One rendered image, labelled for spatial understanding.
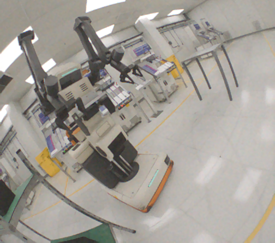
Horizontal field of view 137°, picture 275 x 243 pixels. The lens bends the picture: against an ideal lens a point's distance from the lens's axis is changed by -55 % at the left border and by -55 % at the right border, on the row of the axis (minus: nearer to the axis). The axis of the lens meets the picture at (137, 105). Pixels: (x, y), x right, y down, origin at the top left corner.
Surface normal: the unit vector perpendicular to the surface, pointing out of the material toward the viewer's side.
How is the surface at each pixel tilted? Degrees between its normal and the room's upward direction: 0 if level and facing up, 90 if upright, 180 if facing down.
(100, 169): 90
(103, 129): 98
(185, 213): 0
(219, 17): 90
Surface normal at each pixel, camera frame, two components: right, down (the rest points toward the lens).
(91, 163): 0.68, -0.26
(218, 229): -0.55, -0.81
